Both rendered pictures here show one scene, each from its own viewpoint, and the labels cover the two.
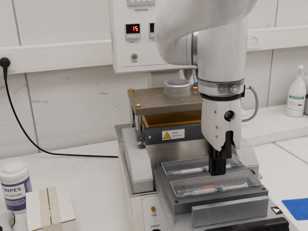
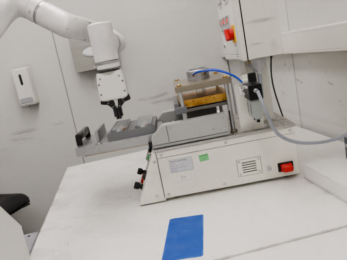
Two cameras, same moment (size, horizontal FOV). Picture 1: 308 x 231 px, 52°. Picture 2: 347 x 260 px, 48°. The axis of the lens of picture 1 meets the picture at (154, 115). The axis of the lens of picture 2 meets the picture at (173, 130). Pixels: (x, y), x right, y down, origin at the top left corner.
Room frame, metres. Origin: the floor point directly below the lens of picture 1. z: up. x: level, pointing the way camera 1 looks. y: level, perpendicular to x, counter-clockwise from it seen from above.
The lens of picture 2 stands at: (1.02, -1.43, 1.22)
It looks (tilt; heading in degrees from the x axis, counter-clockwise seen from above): 11 degrees down; 101
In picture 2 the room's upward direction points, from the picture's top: 11 degrees counter-clockwise
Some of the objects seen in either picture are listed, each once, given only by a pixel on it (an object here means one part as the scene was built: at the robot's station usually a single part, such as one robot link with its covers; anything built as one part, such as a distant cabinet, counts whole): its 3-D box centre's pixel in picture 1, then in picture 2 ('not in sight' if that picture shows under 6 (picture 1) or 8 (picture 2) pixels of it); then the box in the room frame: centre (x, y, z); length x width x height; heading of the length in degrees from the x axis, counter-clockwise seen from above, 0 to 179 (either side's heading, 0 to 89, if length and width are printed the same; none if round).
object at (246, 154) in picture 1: (231, 145); (187, 130); (0.82, -0.22, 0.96); 0.26 x 0.05 x 0.07; 10
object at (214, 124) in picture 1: (219, 116); (111, 83); (0.57, -0.13, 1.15); 0.10 x 0.08 x 0.11; 10
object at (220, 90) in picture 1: (221, 85); (107, 65); (0.57, -0.13, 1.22); 0.09 x 0.08 x 0.03; 10
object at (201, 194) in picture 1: (215, 187); (121, 127); (0.57, -0.12, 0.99); 0.18 x 0.06 x 0.02; 101
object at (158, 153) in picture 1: (175, 146); (217, 127); (0.90, -0.06, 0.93); 0.46 x 0.35 x 0.01; 10
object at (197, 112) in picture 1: (180, 108); (200, 91); (0.87, -0.08, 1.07); 0.22 x 0.17 x 0.10; 100
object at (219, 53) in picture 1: (220, 40); (103, 42); (0.57, -0.12, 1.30); 0.09 x 0.08 x 0.13; 78
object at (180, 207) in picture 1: (208, 180); (133, 127); (0.61, -0.12, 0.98); 0.20 x 0.17 x 0.03; 100
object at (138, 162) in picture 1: (135, 156); (185, 116); (0.78, 0.05, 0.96); 0.25 x 0.05 x 0.07; 10
